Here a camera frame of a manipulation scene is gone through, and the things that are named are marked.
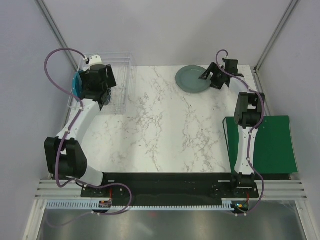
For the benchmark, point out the left aluminium frame post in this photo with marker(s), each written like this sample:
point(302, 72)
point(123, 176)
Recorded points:
point(55, 30)

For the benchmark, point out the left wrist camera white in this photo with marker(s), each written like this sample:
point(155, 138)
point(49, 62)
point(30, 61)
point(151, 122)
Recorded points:
point(93, 60)

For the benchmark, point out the aluminium frame post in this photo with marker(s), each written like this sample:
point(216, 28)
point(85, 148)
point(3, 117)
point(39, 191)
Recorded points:
point(276, 33)
point(55, 30)

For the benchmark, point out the aluminium rail front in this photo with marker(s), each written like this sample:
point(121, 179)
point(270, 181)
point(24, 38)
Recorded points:
point(267, 190)

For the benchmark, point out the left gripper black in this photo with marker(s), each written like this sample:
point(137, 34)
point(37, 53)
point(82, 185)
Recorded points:
point(105, 94)

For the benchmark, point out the right aluminium frame post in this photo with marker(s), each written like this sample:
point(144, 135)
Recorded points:
point(276, 33)

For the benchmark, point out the green mat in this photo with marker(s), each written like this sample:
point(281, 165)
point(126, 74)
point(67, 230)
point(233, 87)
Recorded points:
point(273, 149)

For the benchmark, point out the right cable duct white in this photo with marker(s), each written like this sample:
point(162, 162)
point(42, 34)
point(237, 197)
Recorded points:
point(239, 203)

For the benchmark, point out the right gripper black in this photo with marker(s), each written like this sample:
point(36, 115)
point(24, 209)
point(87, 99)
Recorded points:
point(217, 75)

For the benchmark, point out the blue scalloped plate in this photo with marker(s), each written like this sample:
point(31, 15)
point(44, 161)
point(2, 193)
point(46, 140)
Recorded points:
point(77, 84)

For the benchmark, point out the pale green ceramic plate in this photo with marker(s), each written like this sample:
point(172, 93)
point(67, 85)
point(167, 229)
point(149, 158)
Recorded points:
point(187, 79)

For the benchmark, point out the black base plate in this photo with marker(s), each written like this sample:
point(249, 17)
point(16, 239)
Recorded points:
point(122, 179)

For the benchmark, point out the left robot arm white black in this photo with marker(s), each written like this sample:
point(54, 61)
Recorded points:
point(64, 154)

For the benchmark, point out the white wire dish rack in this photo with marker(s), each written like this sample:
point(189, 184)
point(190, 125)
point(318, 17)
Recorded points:
point(124, 68)

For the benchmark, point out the left cable duct white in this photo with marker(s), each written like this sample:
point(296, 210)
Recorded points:
point(74, 204)

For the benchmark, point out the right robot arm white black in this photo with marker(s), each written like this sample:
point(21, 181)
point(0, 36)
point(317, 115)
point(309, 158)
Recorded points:
point(248, 114)

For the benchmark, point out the cable duct white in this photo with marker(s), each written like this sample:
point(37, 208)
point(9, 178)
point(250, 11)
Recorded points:
point(74, 204)
point(239, 203)

